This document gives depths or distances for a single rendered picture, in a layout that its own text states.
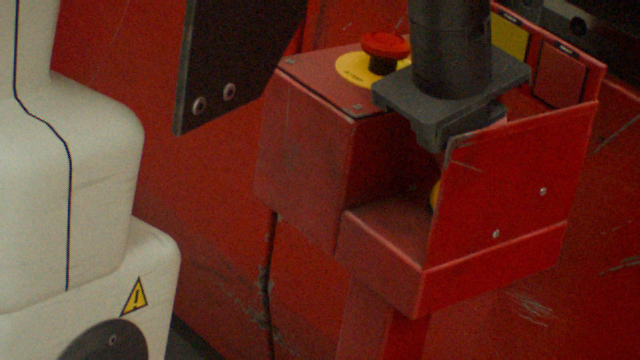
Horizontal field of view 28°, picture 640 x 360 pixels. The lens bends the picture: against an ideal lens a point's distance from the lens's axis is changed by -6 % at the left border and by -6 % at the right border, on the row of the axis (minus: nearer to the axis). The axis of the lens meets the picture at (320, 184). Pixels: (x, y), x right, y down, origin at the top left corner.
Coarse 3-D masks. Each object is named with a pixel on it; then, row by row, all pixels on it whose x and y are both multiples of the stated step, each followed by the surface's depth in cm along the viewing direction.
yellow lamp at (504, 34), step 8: (496, 16) 102; (496, 24) 103; (504, 24) 102; (512, 24) 101; (496, 32) 103; (504, 32) 102; (512, 32) 101; (520, 32) 101; (496, 40) 103; (504, 40) 102; (512, 40) 102; (520, 40) 101; (504, 48) 103; (512, 48) 102; (520, 48) 101; (520, 56) 101
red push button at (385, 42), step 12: (372, 36) 101; (384, 36) 101; (396, 36) 101; (372, 48) 100; (384, 48) 100; (396, 48) 100; (408, 48) 100; (372, 60) 101; (384, 60) 100; (396, 60) 100; (372, 72) 102; (384, 72) 101
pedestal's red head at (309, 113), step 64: (320, 64) 102; (320, 128) 98; (384, 128) 97; (512, 128) 91; (576, 128) 97; (256, 192) 107; (320, 192) 100; (384, 192) 101; (448, 192) 90; (512, 192) 95; (384, 256) 96; (448, 256) 94; (512, 256) 99
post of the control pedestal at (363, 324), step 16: (352, 288) 108; (368, 288) 107; (352, 304) 109; (368, 304) 107; (384, 304) 105; (352, 320) 109; (368, 320) 107; (384, 320) 106; (400, 320) 106; (416, 320) 108; (352, 336) 110; (368, 336) 108; (384, 336) 106; (400, 336) 108; (416, 336) 109; (352, 352) 110; (368, 352) 108; (384, 352) 107; (400, 352) 109; (416, 352) 110
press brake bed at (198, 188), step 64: (64, 0) 182; (128, 0) 168; (320, 0) 139; (384, 0) 132; (512, 0) 118; (576, 0) 114; (64, 64) 186; (128, 64) 172; (256, 128) 153; (192, 192) 167; (576, 192) 118; (192, 256) 172; (256, 256) 159; (320, 256) 149; (576, 256) 120; (192, 320) 182; (256, 320) 165; (320, 320) 152; (448, 320) 135; (512, 320) 128; (576, 320) 121
